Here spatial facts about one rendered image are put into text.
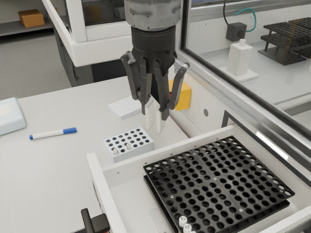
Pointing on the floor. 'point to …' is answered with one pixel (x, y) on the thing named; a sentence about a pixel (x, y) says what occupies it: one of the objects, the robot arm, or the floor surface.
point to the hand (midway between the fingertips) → (155, 116)
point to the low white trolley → (64, 156)
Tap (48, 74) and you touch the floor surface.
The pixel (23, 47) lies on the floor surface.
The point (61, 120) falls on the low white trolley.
